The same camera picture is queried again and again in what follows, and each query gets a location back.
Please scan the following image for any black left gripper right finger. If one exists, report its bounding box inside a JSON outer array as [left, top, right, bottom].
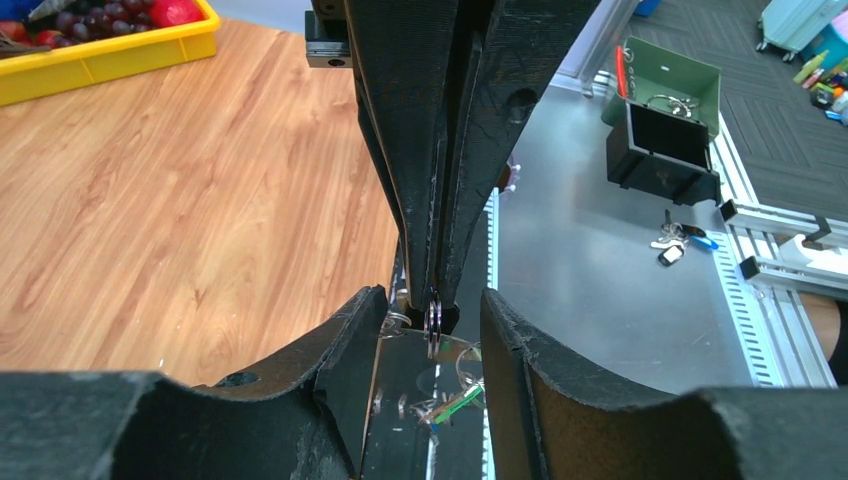
[[480, 288, 847, 479]]

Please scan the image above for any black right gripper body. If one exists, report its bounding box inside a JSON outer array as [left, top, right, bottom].
[[304, 0, 351, 68]]

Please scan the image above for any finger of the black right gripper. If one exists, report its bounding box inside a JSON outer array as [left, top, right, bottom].
[[346, 1, 458, 309], [433, 0, 598, 309]]

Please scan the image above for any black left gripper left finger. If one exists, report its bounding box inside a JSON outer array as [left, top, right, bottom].
[[1, 286, 388, 479]]

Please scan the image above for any metal key organizer ring plate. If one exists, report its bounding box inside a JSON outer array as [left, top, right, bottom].
[[370, 286, 488, 432]]

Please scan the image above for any red apple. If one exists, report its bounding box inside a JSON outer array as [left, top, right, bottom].
[[149, 0, 204, 28]]

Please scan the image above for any green and black box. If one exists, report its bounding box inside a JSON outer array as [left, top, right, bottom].
[[601, 37, 722, 206]]

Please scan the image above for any purple grape bunch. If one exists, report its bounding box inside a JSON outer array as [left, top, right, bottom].
[[53, 0, 155, 44]]

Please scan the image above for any spare key bunch on floor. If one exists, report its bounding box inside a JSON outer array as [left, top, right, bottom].
[[650, 209, 719, 267]]

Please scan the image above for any yellow plastic bin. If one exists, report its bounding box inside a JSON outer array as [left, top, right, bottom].
[[1, 1, 220, 106]]

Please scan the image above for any red cherries bunch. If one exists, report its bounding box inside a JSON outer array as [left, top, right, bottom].
[[1, 20, 62, 59]]

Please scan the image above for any blue chips bag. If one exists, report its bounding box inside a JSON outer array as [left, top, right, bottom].
[[1, 0, 74, 23]]

